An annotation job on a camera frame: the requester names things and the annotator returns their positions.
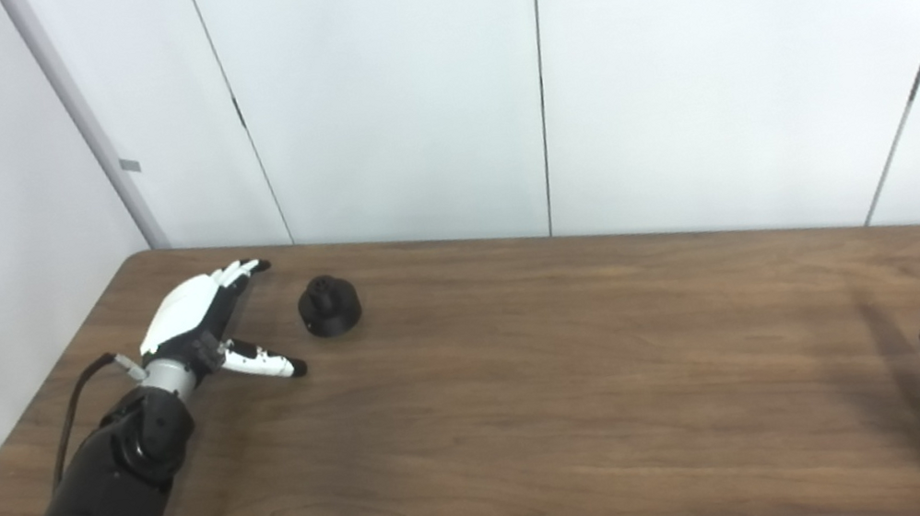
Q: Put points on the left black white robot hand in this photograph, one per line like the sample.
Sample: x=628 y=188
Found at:
x=180 y=314

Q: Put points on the small grey wall tag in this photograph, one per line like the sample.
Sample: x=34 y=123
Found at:
x=130 y=166

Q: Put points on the grey wall corner post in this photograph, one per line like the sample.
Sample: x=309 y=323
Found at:
x=111 y=167

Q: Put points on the round black plastic part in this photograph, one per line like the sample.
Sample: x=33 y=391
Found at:
x=334 y=312

